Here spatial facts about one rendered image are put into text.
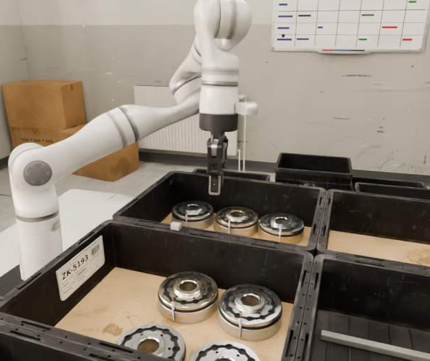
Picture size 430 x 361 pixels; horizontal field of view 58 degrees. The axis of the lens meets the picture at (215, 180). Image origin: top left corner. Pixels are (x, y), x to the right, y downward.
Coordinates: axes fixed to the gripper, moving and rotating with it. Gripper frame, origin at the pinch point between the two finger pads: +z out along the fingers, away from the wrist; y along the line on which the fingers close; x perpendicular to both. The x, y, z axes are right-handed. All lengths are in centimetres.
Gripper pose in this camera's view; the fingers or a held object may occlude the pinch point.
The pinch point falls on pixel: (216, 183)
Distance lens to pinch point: 79.2
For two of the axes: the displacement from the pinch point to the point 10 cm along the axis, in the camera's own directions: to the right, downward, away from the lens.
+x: 9.9, 0.6, -0.9
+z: -0.3, 9.7, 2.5
